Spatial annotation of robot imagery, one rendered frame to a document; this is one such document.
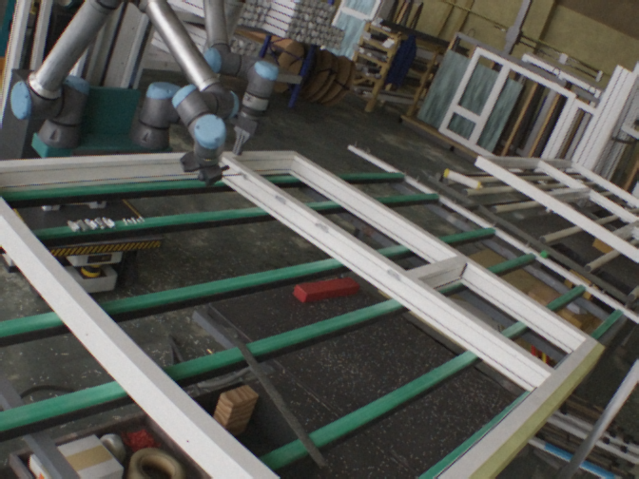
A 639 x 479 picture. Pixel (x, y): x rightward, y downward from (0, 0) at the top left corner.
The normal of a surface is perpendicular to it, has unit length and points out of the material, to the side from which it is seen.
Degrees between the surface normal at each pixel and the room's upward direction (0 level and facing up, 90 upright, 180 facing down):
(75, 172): 90
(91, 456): 0
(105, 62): 90
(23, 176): 90
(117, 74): 90
